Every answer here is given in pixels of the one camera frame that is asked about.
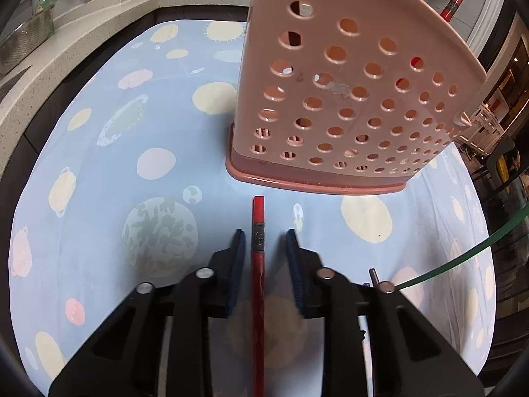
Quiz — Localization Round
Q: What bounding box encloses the stainless steel bowl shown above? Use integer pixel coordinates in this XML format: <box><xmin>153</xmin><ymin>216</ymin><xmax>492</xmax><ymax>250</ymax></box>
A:
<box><xmin>0</xmin><ymin>6</ymin><xmax>56</xmax><ymax>76</ymax></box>

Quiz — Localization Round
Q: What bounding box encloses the pink perforated utensil holder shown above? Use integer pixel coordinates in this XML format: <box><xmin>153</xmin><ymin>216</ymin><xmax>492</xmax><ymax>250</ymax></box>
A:
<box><xmin>225</xmin><ymin>0</ymin><xmax>488</xmax><ymax>195</ymax></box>

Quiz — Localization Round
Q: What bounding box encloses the white cabinet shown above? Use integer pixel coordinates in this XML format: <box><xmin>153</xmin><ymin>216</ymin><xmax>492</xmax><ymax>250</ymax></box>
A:
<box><xmin>471</xmin><ymin>103</ymin><xmax>505</xmax><ymax>141</ymax></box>

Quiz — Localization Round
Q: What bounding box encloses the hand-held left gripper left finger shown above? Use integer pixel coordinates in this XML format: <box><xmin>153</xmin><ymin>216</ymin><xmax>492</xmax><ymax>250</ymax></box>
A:
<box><xmin>49</xmin><ymin>229</ymin><xmax>248</xmax><ymax>397</ymax></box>

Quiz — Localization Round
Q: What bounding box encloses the green chopstick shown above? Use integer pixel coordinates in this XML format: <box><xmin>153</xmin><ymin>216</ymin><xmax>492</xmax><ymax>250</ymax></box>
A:
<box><xmin>394</xmin><ymin>204</ymin><xmax>529</xmax><ymax>291</ymax></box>

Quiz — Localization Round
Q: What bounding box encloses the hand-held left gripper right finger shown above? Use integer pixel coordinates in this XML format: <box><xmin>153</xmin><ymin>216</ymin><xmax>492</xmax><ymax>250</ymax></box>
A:
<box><xmin>286</xmin><ymin>229</ymin><xmax>484</xmax><ymax>397</ymax></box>

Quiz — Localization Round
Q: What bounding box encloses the blue planet print tablecloth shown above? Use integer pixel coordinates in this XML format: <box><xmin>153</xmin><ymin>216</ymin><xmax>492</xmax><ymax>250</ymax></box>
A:
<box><xmin>8</xmin><ymin>20</ymin><xmax>497</xmax><ymax>397</ymax></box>

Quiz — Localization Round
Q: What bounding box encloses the green dish soap bottle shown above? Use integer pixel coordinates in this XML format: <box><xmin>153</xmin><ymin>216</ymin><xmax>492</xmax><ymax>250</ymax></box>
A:
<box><xmin>33</xmin><ymin>0</ymin><xmax>55</xmax><ymax>34</ymax></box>

